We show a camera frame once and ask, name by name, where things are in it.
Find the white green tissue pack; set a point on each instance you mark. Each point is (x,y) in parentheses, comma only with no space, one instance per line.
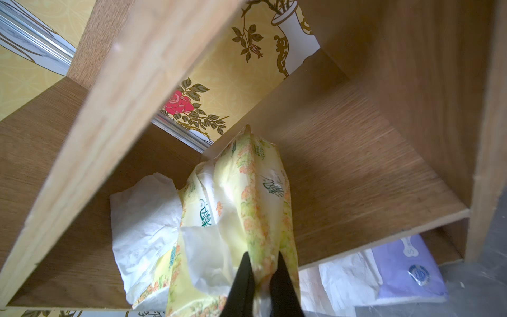
(145,220)

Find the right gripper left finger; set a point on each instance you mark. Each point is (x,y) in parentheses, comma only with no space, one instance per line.
(240,299)

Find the lavender tissue pack bottom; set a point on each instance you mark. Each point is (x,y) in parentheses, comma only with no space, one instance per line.
(400,272)

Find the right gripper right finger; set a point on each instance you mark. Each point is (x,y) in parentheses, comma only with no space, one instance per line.
(284,300)

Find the wooden three-tier shelf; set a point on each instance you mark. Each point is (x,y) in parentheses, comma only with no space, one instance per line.
(396,126)

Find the pale yellow tissue pack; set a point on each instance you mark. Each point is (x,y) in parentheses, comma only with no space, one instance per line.
(235,204)

